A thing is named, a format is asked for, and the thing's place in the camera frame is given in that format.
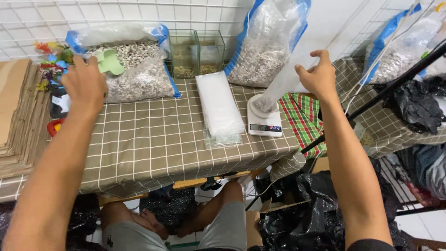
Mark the black bubble wrap bundle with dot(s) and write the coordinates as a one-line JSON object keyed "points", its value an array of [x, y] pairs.
{"points": [[170, 209], [82, 219]]}

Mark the open gravel sack blue trim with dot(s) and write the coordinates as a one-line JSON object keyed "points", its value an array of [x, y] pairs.
{"points": [[139, 73]]}

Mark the pile of clothes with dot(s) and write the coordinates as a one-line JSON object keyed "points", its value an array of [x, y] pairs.
{"points": [[425, 170]]}

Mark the clear plastic bag with gravel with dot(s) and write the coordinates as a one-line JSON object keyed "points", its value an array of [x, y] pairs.
{"points": [[282, 82]]}

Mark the person's left fingers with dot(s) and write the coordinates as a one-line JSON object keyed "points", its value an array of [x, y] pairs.
{"points": [[85, 62]]}

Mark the stack of clear plastic bags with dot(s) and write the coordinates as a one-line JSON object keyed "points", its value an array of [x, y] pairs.
{"points": [[218, 104]]}

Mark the person's right leg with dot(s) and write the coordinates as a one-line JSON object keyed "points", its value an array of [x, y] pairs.
{"points": [[212, 205]]}

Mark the green plastic scoop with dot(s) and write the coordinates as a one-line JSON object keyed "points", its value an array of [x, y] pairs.
{"points": [[111, 62]]}

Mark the person's left leg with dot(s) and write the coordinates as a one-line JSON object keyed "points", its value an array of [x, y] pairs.
{"points": [[132, 218]]}

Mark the white digital kitchen scale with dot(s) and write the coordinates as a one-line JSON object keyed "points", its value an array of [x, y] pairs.
{"points": [[264, 122]]}

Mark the person's leg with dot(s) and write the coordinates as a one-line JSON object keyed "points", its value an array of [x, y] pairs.
{"points": [[212, 205], [132, 218]]}

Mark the black stand pole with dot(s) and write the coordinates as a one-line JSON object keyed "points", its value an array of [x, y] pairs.
{"points": [[393, 85]]}

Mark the colourful plastic aquarium plants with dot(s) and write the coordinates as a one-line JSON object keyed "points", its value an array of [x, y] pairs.
{"points": [[54, 64]]}

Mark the red plastic tool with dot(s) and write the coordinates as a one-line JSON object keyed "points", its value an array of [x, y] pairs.
{"points": [[55, 127]]}

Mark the wooden table frame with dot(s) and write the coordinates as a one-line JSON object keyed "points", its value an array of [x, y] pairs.
{"points": [[188, 183]]}

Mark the black plastic bag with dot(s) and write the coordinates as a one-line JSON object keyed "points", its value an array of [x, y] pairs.
{"points": [[414, 101]]}

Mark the crumpled gravel sack blue trim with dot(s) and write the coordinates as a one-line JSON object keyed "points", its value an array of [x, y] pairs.
{"points": [[397, 52]]}

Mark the person's right hand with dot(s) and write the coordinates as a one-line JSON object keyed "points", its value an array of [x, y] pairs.
{"points": [[322, 78]]}

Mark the brown checked tablecloth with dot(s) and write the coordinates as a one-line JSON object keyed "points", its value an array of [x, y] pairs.
{"points": [[383, 129], [167, 139]]}

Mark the red green plaid cloth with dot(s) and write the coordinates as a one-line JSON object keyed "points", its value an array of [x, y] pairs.
{"points": [[303, 118]]}

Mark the tall gravel sack blue trim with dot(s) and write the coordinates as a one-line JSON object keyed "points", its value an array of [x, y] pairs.
{"points": [[264, 45]]}

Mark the black clamp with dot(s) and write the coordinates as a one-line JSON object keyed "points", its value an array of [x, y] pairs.
{"points": [[214, 183]]}

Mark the stack of cardboard sheets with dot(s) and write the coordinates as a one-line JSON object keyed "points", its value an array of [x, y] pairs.
{"points": [[19, 115]]}

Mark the person's left hand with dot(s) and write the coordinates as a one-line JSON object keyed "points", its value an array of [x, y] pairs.
{"points": [[85, 89]]}

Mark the grey shorts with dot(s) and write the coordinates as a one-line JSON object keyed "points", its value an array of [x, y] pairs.
{"points": [[223, 226]]}

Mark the black container with white label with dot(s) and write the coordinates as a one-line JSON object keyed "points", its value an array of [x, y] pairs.
{"points": [[58, 103]]}

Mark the heap of black plastic bags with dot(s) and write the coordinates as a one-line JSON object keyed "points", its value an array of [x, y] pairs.
{"points": [[313, 216]]}

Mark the brown cardboard box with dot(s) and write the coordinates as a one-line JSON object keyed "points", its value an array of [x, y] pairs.
{"points": [[254, 226]]}

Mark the small glass tank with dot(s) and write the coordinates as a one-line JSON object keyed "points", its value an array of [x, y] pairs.
{"points": [[183, 55], [211, 52]]}

